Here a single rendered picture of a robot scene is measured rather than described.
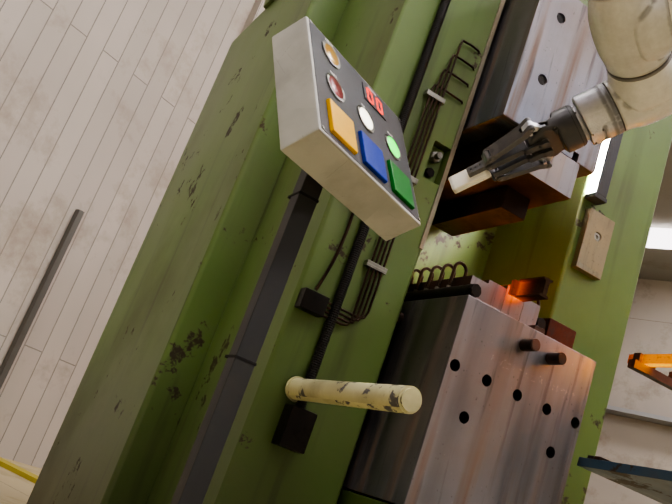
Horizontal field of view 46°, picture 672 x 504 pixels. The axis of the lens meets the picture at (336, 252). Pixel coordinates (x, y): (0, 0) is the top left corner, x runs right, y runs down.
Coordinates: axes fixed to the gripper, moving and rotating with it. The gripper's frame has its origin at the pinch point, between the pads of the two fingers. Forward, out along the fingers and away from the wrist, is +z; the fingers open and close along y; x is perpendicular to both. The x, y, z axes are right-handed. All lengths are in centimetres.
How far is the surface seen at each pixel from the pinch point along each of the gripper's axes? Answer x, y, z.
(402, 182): 7.5, 2.3, 12.1
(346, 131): 7.1, -17.1, 14.2
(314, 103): 9.1, -24.3, 16.0
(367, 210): 2.6, -1.0, 19.2
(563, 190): 23, 52, -13
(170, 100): 364, 236, 210
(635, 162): 44, 86, -34
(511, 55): 54, 35, -16
